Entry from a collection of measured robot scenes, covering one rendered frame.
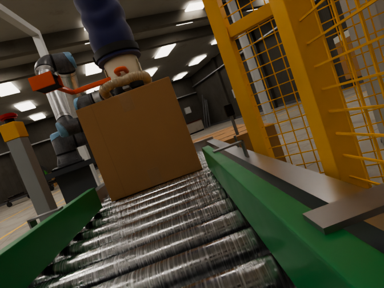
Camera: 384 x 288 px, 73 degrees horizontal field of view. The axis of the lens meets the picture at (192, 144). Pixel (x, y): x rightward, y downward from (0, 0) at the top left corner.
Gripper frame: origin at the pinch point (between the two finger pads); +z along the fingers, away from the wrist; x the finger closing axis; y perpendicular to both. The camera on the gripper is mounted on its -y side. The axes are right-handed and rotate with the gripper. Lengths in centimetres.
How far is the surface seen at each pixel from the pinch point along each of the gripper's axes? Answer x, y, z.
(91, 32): 22.0, 35.1, -6.7
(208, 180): -54, 77, 19
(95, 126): -22, 55, -15
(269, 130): -57, -18, 75
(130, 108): -20, 55, 1
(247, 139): -58, -18, 58
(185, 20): 265, -623, 146
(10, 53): 268, -465, -288
